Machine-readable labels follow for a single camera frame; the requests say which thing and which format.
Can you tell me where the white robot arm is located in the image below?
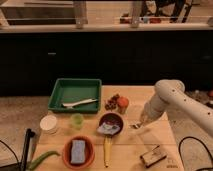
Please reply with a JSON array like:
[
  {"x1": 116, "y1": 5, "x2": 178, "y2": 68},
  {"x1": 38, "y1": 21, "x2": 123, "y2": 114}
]
[{"x1": 140, "y1": 79, "x2": 213, "y2": 137}]

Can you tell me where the green plastic cup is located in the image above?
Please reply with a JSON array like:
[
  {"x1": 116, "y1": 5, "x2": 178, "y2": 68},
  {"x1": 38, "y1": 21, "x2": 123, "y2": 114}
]
[{"x1": 71, "y1": 113, "x2": 84, "y2": 130}]

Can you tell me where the white plastic cup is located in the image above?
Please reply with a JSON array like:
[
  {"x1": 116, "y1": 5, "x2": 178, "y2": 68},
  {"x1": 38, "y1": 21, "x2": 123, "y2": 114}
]
[{"x1": 40, "y1": 115, "x2": 58, "y2": 134}]

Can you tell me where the orange fruit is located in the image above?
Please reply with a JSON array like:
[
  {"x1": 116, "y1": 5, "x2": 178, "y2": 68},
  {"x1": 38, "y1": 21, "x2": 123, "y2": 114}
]
[{"x1": 117, "y1": 97, "x2": 129, "y2": 114}]

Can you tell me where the dark red bowl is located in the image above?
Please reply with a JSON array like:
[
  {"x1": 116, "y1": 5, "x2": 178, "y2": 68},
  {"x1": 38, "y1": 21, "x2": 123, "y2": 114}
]
[{"x1": 98, "y1": 113, "x2": 124, "y2": 136}]

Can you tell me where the small brown box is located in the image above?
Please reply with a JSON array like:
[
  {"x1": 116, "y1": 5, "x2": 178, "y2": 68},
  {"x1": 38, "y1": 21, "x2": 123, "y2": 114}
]
[{"x1": 140, "y1": 145, "x2": 167, "y2": 168}]

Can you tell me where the blue grey cloth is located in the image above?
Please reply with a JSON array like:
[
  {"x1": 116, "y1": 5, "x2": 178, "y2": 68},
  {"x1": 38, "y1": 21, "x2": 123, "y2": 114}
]
[{"x1": 97, "y1": 123, "x2": 120, "y2": 135}]

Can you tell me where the blue sponge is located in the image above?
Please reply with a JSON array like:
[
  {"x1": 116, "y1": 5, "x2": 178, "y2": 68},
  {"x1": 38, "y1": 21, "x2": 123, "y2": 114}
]
[{"x1": 71, "y1": 140, "x2": 85, "y2": 164}]

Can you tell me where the orange bowl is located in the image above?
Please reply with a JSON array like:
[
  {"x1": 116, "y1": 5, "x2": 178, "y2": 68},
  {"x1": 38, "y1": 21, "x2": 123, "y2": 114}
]
[{"x1": 62, "y1": 136, "x2": 95, "y2": 170}]

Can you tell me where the white plastic utensil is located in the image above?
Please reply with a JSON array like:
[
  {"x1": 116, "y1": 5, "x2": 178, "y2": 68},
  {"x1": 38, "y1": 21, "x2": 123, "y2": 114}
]
[{"x1": 62, "y1": 99, "x2": 98, "y2": 108}]

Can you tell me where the green plastic tray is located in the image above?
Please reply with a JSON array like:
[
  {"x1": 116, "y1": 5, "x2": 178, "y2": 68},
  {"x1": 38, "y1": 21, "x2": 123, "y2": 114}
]
[{"x1": 48, "y1": 78, "x2": 102, "y2": 114}]

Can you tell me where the green pepper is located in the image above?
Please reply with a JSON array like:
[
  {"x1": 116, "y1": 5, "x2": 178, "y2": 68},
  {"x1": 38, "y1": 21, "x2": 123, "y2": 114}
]
[{"x1": 27, "y1": 151, "x2": 59, "y2": 170}]

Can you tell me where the black cable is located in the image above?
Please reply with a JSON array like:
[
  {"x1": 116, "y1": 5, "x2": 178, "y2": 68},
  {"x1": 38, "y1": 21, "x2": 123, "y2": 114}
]
[
  {"x1": 0, "y1": 139, "x2": 22, "y2": 171},
  {"x1": 177, "y1": 135, "x2": 213, "y2": 171}
]

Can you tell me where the black camera stand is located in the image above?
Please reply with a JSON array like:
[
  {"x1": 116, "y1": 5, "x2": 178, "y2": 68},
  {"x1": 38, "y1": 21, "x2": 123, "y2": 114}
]
[{"x1": 20, "y1": 128, "x2": 35, "y2": 171}]

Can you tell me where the black cable left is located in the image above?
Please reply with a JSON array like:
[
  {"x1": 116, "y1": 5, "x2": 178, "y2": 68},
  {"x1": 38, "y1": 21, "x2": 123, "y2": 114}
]
[{"x1": 0, "y1": 139, "x2": 22, "y2": 171}]

